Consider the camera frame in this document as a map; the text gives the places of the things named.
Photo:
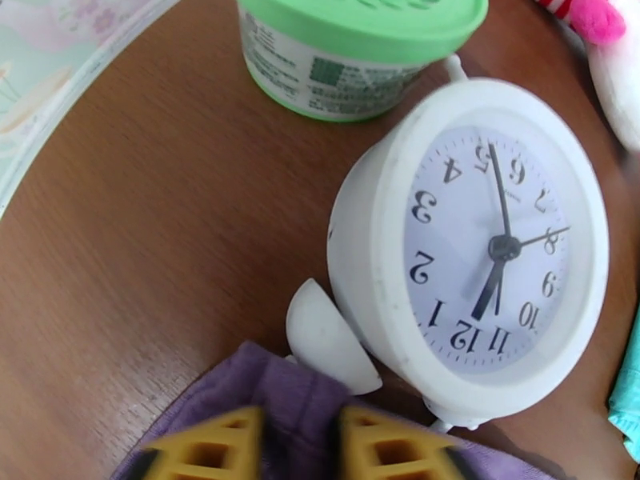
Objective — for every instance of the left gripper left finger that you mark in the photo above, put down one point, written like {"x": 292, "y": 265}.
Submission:
{"x": 210, "y": 451}

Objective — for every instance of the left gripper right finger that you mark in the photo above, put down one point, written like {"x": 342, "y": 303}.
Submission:
{"x": 395, "y": 451}

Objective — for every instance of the purple trousers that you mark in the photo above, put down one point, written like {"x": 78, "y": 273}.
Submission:
{"x": 295, "y": 388}

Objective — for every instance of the teal folded trousers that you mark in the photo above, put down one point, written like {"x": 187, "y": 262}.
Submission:
{"x": 629, "y": 393}

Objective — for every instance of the white alarm clock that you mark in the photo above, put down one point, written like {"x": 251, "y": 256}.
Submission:
{"x": 470, "y": 243}

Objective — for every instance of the green lidded jar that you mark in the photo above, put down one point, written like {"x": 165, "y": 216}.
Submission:
{"x": 350, "y": 43}

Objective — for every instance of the pink white plush doll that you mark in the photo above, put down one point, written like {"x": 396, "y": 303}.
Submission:
{"x": 615, "y": 78}

